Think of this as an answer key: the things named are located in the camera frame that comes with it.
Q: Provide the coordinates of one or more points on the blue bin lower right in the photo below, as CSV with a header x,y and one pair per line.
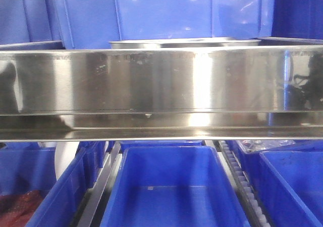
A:
x,y
286,178

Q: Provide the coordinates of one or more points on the blue bin upper centre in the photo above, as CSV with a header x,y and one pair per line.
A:
x,y
93,24

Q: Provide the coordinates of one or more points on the blue bin rear centre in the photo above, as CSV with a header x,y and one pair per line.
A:
x,y
135,143

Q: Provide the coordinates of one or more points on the blue bin upper left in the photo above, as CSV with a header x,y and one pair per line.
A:
x,y
25,21

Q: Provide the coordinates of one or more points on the blue bin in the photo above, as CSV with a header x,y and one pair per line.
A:
x,y
135,143
25,21
26,167
172,186
286,178
297,19
93,24

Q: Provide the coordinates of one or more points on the stainless steel shelf beam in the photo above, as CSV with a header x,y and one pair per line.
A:
x,y
236,92

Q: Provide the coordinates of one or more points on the blue bin lower centre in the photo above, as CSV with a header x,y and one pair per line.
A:
x,y
172,186

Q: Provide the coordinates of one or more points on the blue bin upper right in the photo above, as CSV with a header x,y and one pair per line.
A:
x,y
297,19

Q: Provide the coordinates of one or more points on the silver metal tray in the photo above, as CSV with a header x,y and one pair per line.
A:
x,y
183,43

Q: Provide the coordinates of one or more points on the roller track rail right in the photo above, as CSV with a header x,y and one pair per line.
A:
x,y
245,193

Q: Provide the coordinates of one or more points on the blue bin lower left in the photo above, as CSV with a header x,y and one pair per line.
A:
x,y
26,167

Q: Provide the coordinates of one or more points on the metal rail left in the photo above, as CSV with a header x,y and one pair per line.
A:
x,y
95,202

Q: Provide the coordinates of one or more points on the red mesh material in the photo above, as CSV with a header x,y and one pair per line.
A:
x,y
17,209

